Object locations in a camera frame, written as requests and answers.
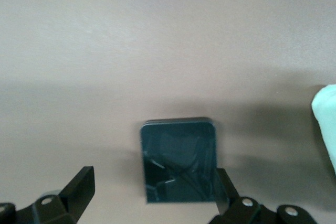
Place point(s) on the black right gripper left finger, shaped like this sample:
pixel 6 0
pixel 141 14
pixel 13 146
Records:
pixel 78 190

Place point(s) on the black smartphone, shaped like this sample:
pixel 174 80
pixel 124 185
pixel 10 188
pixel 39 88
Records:
pixel 178 150

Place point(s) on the green dinosaur plush toy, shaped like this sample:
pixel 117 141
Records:
pixel 328 119

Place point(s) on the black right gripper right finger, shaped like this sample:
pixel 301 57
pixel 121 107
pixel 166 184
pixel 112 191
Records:
pixel 244 213

